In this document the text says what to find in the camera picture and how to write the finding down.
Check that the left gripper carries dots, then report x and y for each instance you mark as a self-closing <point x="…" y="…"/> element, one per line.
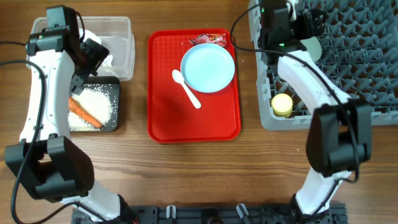
<point x="97" y="53"/>

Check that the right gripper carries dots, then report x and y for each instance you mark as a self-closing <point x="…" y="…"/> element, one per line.
<point x="317" y="24"/>

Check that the white napkin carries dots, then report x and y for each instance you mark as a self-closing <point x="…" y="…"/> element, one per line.
<point x="90" y="35"/>

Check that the green bowl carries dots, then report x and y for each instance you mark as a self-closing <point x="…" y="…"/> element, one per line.
<point x="313" y="47"/>

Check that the white rice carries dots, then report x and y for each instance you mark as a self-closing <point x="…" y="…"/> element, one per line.
<point x="96" y="104"/>

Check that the orange carrot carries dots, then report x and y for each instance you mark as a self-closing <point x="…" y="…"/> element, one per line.
<point x="75" y="108"/>

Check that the yellow cup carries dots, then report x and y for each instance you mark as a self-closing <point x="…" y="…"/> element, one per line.
<point x="282" y="105"/>

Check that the white spoon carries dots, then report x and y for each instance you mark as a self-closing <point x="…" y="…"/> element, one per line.
<point x="178" y="78"/>

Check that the red candy wrapper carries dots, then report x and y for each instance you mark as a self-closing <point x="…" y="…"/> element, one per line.
<point x="218" y="39"/>

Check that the light blue plate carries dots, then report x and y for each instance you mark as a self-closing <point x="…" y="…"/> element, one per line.
<point x="207" y="68"/>

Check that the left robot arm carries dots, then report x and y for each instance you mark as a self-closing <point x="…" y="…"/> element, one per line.
<point x="45" y="161"/>

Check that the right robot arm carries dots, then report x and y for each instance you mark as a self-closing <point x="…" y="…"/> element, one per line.
<point x="339" y="138"/>

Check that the grey dishwasher rack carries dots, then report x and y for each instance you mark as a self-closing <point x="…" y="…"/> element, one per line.
<point x="359" y="55"/>

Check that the clear plastic bin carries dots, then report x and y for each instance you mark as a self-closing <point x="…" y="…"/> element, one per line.
<point x="116" y="35"/>

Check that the black tray bin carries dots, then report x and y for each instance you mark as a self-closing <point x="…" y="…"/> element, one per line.
<point x="115" y="99"/>

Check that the red serving tray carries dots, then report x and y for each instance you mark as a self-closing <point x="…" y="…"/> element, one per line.
<point x="171" y="117"/>

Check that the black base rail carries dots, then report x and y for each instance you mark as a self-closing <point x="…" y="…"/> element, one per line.
<point x="266" y="214"/>

